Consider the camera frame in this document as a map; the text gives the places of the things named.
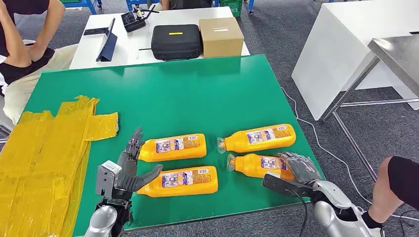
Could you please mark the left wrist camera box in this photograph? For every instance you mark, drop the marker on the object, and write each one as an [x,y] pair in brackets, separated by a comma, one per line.
[106,178]

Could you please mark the black remote controller with antennas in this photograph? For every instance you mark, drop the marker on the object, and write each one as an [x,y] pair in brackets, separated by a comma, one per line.
[131,21]

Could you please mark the yellow plastic sheet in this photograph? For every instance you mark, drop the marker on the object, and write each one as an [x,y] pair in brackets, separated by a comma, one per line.
[39,157]

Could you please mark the black carrying case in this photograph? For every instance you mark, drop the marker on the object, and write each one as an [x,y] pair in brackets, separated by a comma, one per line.
[176,42]

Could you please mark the person behind white desk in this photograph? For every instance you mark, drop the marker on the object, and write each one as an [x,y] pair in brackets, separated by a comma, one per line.
[186,3]

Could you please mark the tablet in blue folio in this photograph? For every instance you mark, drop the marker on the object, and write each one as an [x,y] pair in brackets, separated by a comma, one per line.
[109,45]

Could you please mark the white desk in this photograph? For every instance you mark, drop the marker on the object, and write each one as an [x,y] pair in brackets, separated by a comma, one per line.
[131,42]

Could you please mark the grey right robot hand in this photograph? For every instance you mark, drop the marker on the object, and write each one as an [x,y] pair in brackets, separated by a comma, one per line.
[302,168]

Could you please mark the white block table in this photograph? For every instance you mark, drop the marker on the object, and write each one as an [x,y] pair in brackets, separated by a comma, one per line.
[334,49]

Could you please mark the orange detergent bottle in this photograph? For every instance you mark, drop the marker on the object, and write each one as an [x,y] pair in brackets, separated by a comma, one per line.
[183,181]
[248,165]
[173,149]
[262,139]

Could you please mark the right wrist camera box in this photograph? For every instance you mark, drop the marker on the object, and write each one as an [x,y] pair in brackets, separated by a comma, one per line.
[278,184]

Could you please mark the brown cardboard box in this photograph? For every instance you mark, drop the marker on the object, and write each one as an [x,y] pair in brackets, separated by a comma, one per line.
[221,39]

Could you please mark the green plastic crate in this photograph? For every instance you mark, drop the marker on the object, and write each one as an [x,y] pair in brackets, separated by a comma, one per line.
[232,6]

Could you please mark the seated person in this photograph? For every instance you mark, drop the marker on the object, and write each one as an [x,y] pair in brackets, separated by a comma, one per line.
[19,65]

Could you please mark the stainless steel table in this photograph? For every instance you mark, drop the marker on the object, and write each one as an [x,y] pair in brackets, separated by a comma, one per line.
[399,52]

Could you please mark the person with white shoe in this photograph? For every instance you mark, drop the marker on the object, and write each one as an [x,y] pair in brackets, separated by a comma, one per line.
[383,193]

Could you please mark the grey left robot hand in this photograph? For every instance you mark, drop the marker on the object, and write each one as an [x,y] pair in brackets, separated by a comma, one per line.
[127,170]

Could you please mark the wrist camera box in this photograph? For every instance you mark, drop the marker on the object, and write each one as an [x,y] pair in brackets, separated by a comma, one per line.
[106,178]
[278,184]

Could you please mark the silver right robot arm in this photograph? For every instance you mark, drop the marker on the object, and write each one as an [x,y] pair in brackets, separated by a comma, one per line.
[330,212]

